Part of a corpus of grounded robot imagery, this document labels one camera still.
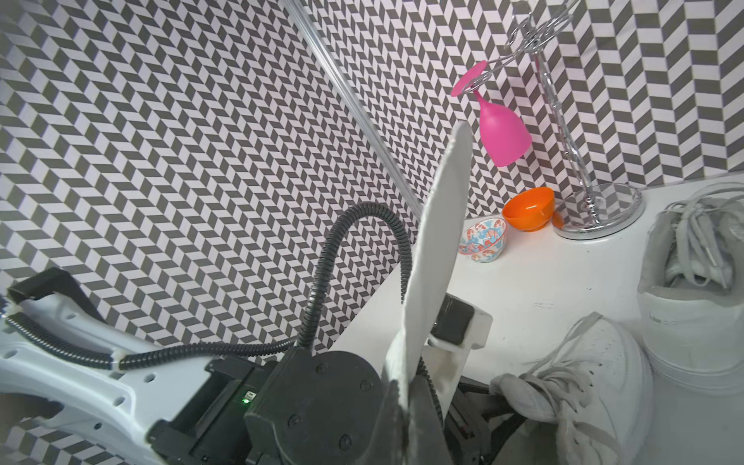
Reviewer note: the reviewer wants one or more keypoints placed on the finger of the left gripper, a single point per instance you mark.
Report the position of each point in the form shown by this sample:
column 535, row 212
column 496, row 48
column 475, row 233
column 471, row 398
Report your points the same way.
column 479, row 423

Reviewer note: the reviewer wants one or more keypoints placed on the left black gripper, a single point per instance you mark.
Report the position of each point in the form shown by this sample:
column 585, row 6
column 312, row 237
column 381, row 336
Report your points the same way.
column 304, row 410

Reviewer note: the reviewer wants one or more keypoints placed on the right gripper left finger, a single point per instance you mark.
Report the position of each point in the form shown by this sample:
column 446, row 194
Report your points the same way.
column 387, row 442

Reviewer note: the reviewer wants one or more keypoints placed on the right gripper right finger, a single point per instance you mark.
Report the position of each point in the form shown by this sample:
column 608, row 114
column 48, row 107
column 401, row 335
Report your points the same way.
column 426, row 440

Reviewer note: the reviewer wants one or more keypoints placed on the white sneaker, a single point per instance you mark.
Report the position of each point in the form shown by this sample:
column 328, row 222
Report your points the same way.
column 589, row 401
column 690, row 291

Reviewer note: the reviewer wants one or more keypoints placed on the white shoe insole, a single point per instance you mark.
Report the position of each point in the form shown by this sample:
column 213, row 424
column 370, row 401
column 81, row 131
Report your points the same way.
column 434, row 258

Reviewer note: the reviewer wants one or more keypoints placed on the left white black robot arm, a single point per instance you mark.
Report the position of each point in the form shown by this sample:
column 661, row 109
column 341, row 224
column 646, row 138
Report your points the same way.
column 121, row 401

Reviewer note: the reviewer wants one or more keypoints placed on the patterned small bowl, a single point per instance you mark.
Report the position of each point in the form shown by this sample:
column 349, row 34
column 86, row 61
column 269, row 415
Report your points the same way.
column 485, row 241

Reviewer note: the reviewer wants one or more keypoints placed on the orange plastic bowl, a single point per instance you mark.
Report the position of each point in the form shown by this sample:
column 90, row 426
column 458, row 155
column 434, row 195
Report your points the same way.
column 531, row 210

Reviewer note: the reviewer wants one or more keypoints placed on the chrome glass holder stand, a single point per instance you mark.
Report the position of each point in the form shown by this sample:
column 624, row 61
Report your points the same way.
column 596, row 209

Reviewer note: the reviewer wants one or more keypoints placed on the pink plastic wine glass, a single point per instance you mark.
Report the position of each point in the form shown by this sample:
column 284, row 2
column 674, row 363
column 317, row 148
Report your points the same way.
column 502, row 132

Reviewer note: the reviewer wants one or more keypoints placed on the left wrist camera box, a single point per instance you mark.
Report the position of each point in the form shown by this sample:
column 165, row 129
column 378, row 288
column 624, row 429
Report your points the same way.
column 459, row 329

